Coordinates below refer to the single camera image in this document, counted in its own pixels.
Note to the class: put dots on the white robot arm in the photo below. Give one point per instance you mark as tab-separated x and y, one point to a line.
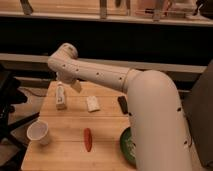
158	126

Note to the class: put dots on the black office chair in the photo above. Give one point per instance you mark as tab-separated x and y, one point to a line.
9	95

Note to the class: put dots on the black rectangular bar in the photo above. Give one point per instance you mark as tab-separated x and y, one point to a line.
123	104

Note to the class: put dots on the red chili pepper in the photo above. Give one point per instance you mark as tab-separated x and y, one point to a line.
88	139

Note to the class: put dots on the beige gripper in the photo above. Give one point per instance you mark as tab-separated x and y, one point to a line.
77	86

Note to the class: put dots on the green ceramic bowl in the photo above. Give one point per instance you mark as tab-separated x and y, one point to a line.
126	146

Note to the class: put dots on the white paper cup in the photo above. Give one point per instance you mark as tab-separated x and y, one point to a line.
39	132

